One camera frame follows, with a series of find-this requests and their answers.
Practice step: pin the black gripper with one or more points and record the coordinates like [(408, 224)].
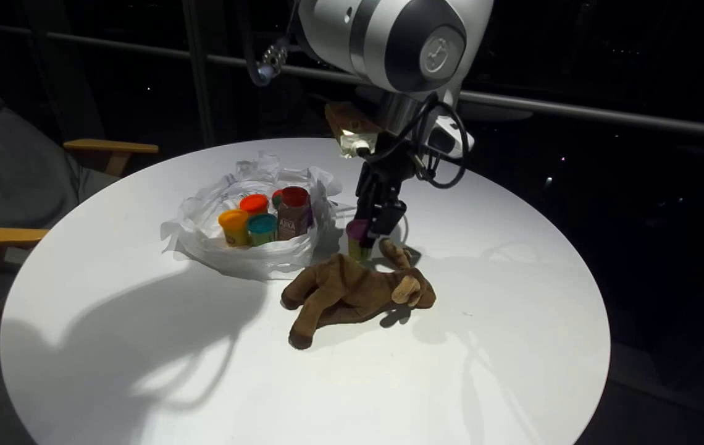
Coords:
[(385, 175)]

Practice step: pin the pink lid dough tub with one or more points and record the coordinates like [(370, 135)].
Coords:
[(357, 230)]

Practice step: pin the red cap spice jar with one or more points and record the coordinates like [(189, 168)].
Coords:
[(292, 212)]

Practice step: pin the brown plush animal toy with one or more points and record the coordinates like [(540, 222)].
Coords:
[(343, 293)]

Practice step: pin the teal lid dough tub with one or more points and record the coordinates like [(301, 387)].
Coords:
[(263, 228)]

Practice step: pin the orange lid dough tub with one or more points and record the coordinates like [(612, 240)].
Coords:
[(252, 204)]

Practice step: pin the yellow lid dough tub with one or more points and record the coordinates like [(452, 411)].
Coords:
[(234, 226)]

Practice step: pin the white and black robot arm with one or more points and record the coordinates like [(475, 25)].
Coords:
[(391, 41)]

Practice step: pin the white plastic bag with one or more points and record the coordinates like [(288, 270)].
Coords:
[(204, 238)]

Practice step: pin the grey armchair with wooden arms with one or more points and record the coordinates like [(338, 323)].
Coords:
[(7, 168)]

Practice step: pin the dark window post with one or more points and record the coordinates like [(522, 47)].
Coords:
[(199, 65)]

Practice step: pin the grey metal window rail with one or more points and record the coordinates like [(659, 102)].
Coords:
[(599, 115)]

